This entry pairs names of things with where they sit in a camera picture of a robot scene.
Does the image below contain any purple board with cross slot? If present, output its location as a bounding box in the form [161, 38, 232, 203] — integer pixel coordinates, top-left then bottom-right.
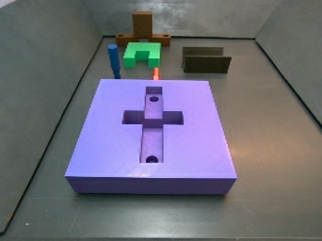
[65, 79, 236, 195]

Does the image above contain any green U-shaped block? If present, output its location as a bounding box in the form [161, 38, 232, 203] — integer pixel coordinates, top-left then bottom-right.
[123, 42, 161, 68]

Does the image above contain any red small peg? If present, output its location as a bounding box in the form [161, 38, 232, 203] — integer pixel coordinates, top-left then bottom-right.
[152, 68, 161, 80]

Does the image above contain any brown T-shaped block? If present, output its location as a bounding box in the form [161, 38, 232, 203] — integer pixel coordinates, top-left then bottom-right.
[116, 11, 171, 46]

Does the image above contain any black slotted fixture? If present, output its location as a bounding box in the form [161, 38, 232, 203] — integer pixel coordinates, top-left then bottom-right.
[183, 47, 231, 73]

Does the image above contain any blue cylindrical peg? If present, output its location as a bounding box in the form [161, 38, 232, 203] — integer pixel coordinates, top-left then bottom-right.
[108, 44, 120, 79]

